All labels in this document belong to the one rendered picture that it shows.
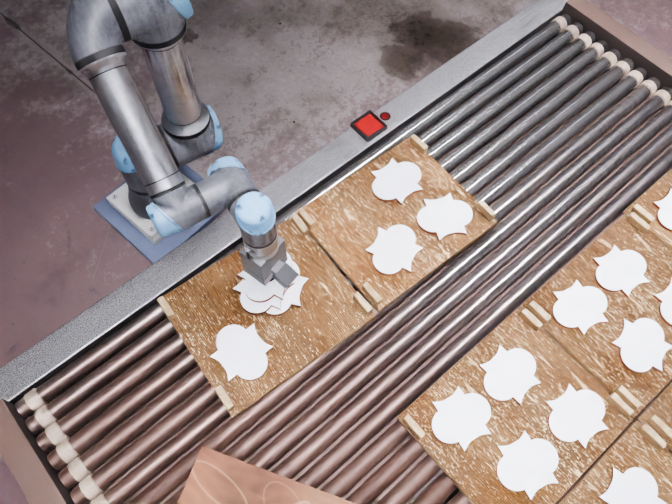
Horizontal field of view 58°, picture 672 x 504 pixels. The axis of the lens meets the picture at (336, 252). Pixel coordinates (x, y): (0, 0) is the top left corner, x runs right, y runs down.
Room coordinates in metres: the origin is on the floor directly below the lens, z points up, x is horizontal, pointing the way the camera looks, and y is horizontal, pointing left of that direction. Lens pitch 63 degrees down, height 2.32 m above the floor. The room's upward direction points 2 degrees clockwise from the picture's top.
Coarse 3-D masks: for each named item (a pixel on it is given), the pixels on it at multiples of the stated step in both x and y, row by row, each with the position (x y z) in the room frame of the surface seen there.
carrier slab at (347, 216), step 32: (384, 160) 0.98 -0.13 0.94; (416, 160) 0.98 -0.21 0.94; (352, 192) 0.87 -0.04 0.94; (416, 192) 0.88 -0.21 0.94; (448, 192) 0.88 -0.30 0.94; (320, 224) 0.77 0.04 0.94; (352, 224) 0.77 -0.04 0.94; (384, 224) 0.77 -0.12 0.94; (416, 224) 0.78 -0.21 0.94; (480, 224) 0.78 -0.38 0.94; (352, 256) 0.68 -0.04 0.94; (416, 256) 0.68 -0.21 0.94; (448, 256) 0.69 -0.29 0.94; (384, 288) 0.59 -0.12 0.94
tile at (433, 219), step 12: (432, 204) 0.83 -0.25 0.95; (444, 204) 0.83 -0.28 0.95; (456, 204) 0.84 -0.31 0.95; (420, 216) 0.80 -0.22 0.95; (432, 216) 0.80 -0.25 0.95; (444, 216) 0.80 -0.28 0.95; (456, 216) 0.80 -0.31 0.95; (468, 216) 0.80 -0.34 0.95; (420, 228) 0.76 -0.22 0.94; (432, 228) 0.76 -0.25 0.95; (444, 228) 0.76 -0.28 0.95; (456, 228) 0.76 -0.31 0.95
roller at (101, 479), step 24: (624, 72) 1.35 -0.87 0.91; (576, 96) 1.25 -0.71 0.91; (552, 120) 1.15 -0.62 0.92; (528, 144) 1.06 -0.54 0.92; (504, 168) 0.98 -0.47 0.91; (192, 408) 0.29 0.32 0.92; (168, 432) 0.23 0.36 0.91; (120, 456) 0.18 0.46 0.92; (144, 456) 0.18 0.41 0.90; (96, 480) 0.13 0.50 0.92
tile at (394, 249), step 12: (396, 228) 0.76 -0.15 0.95; (408, 228) 0.76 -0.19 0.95; (384, 240) 0.72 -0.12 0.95; (396, 240) 0.72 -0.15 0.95; (408, 240) 0.72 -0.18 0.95; (372, 252) 0.69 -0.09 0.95; (384, 252) 0.69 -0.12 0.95; (396, 252) 0.69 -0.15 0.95; (408, 252) 0.69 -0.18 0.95; (384, 264) 0.65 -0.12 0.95; (396, 264) 0.65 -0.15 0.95; (408, 264) 0.66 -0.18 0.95
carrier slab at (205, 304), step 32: (288, 224) 0.76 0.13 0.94; (320, 256) 0.68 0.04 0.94; (192, 288) 0.58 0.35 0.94; (224, 288) 0.58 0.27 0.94; (320, 288) 0.59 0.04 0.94; (352, 288) 0.59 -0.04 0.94; (192, 320) 0.49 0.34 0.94; (224, 320) 0.49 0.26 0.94; (256, 320) 0.50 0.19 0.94; (288, 320) 0.50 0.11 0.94; (320, 320) 0.50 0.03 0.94; (352, 320) 0.51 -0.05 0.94; (192, 352) 0.41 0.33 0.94; (288, 352) 0.42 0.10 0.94; (320, 352) 0.42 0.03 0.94; (224, 384) 0.34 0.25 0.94; (256, 384) 0.34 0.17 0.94
